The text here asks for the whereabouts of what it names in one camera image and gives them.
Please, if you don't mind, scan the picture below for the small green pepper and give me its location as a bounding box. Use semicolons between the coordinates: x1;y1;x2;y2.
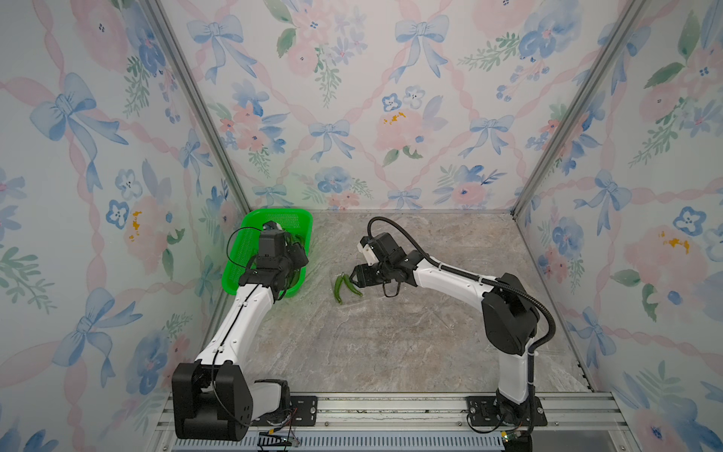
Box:
333;273;345;305
343;275;363;297

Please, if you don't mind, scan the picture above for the green plastic basket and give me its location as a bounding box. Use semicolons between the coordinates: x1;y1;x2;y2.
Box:
222;208;314;296

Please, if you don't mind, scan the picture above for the clear pepper container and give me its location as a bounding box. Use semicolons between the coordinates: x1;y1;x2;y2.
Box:
329;271;373;307

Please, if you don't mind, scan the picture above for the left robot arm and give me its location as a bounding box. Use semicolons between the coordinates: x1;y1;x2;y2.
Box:
171;243;308;442

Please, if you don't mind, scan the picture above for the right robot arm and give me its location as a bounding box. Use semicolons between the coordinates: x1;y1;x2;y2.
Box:
351;254;540;408

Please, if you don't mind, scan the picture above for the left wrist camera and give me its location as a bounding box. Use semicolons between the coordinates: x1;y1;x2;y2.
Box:
255;221;291;269

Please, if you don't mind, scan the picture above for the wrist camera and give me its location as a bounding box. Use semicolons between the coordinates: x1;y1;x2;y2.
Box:
255;221;291;269
358;233;406;266

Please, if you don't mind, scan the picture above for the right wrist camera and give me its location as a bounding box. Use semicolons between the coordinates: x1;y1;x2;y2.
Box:
358;233;406;266

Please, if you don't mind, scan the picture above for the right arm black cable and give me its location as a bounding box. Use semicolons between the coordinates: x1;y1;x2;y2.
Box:
366;215;557;354

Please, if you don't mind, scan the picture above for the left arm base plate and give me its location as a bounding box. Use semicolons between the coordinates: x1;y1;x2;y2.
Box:
252;395;318;428

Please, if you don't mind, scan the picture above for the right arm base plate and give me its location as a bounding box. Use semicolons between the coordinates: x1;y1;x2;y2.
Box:
465;395;548;428

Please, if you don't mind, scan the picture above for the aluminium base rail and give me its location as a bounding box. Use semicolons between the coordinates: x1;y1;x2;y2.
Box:
148;393;641;451

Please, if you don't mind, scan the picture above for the aluminium corner post left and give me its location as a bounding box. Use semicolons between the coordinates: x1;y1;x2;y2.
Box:
139;0;250;216

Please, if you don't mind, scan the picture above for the aluminium corner post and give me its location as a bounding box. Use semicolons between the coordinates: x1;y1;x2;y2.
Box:
510;0;649;220
139;0;250;216

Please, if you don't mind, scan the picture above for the aluminium corner post right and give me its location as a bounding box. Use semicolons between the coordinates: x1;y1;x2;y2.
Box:
510;0;649;220

